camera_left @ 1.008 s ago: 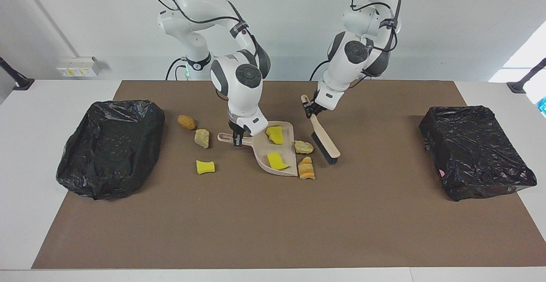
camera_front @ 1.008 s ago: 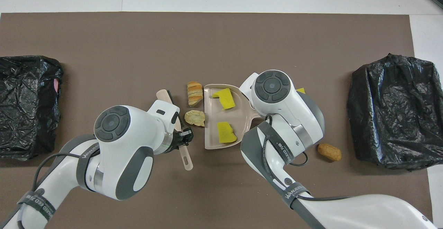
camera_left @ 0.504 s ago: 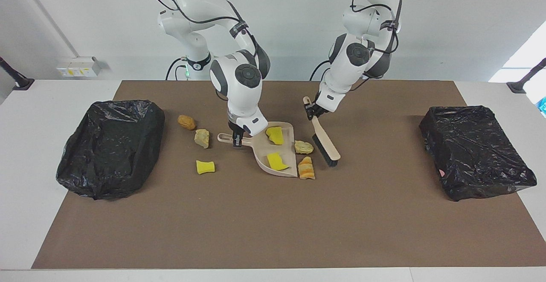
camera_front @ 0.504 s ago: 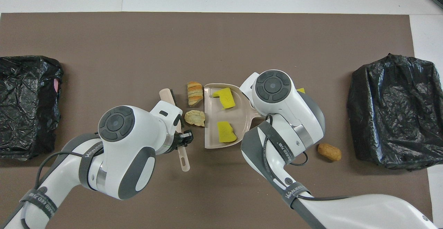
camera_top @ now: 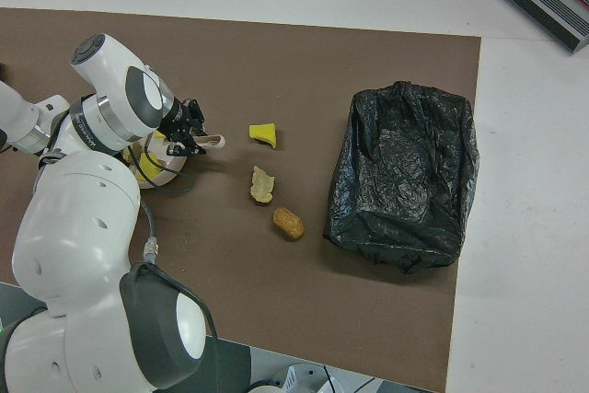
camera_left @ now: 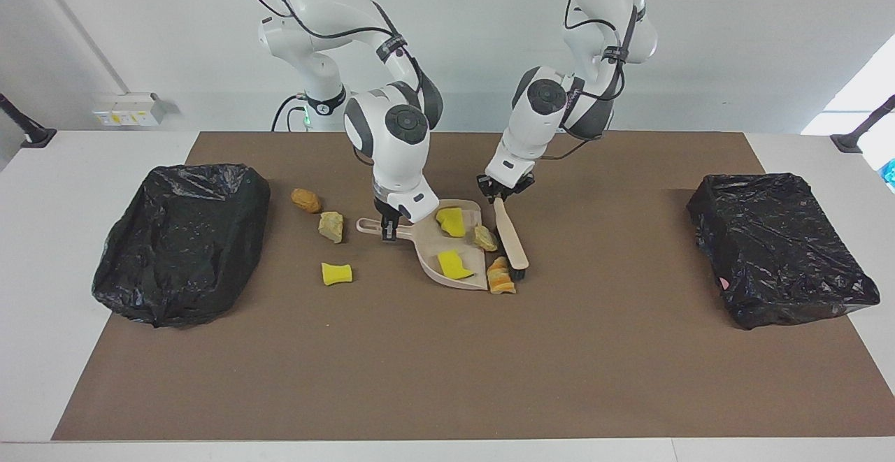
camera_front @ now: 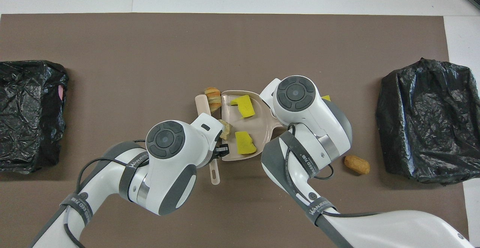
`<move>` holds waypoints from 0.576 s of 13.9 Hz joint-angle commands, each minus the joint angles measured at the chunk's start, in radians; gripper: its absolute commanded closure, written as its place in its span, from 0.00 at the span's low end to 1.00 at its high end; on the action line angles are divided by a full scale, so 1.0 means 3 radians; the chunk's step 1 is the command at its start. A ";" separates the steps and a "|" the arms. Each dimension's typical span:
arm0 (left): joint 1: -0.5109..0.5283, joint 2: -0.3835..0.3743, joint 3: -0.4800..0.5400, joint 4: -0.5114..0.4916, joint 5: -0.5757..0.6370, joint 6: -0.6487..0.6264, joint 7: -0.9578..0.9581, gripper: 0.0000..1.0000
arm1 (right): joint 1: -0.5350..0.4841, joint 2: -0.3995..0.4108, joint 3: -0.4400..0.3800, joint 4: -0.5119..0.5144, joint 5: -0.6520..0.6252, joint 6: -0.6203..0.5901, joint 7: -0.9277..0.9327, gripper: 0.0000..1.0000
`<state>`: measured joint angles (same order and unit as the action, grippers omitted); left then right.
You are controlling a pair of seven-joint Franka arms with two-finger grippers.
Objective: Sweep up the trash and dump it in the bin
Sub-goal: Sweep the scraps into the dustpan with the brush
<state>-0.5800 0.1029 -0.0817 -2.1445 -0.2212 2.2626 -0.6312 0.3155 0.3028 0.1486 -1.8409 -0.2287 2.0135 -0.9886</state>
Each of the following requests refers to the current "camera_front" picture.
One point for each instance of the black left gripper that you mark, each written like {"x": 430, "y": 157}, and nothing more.
{"x": 214, "y": 152}

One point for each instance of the pale beige bread chunk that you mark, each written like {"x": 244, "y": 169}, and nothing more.
{"x": 226, "y": 130}

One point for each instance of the beige plastic dustpan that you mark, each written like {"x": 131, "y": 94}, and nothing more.
{"x": 262, "y": 128}

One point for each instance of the yellow and green sponge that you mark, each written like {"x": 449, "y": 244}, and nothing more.
{"x": 243, "y": 106}

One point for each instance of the beige brush with black bristles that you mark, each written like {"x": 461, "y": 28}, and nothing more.
{"x": 203, "y": 105}

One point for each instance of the orange striped bread toy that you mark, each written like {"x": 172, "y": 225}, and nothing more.
{"x": 213, "y": 98}

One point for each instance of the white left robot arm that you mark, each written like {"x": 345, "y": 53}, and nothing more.
{"x": 165, "y": 154}

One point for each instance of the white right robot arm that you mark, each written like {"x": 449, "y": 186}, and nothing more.
{"x": 300, "y": 101}

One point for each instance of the black bag lined bin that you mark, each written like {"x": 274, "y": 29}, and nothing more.
{"x": 427, "y": 120}
{"x": 26, "y": 113}

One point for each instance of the brown table mat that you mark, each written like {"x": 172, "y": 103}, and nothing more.
{"x": 150, "y": 71}

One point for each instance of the small yellow sponge piece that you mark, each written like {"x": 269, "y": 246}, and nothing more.
{"x": 326, "y": 98}

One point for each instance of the brown nugget toy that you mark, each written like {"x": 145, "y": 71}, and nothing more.
{"x": 357, "y": 164}

